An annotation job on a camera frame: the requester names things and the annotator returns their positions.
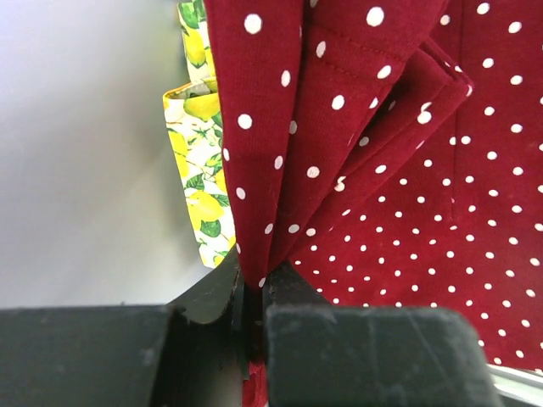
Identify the lemon print folded skirt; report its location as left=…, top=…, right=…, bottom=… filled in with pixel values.
left=163, top=1, right=235, bottom=269

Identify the aluminium frame rail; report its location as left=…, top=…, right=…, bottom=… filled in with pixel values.
left=488, top=364, right=543, bottom=407

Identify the red polka dot skirt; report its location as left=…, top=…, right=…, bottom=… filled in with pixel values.
left=203, top=0, right=543, bottom=407

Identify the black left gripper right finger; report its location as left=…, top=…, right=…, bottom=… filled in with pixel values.
left=261, top=261, right=330, bottom=360

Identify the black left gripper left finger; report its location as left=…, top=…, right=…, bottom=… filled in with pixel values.
left=165, top=248, right=249, bottom=380

